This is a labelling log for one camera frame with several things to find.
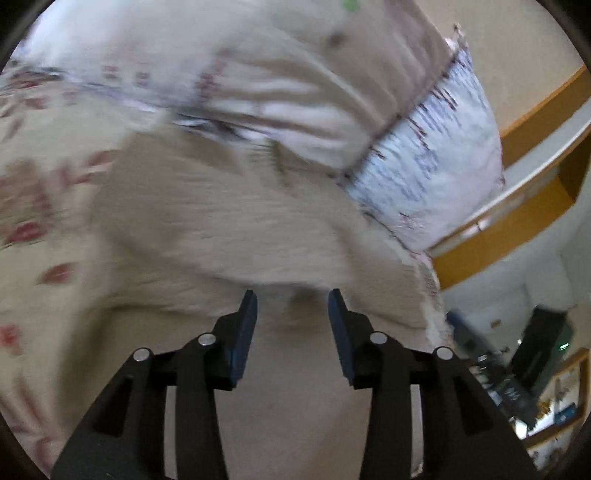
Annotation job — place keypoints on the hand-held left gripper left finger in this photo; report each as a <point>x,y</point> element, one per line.
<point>244,332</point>

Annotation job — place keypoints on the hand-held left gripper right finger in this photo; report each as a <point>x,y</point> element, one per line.
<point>342,332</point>

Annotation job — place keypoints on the dark blue object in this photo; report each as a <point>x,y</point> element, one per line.
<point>489,369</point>

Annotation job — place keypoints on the black box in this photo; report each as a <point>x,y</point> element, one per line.
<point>545,350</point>

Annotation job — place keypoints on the white blue-print pillow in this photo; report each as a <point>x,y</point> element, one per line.
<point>438,152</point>

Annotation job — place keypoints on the floral bedsheet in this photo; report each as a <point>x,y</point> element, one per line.
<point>51,258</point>

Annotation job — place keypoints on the wooden headboard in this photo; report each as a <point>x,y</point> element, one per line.
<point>521,217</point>

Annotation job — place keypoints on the wooden shelf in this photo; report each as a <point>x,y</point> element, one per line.
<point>561,415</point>

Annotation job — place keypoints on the pale pink floral pillow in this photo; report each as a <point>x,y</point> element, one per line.
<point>258,74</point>

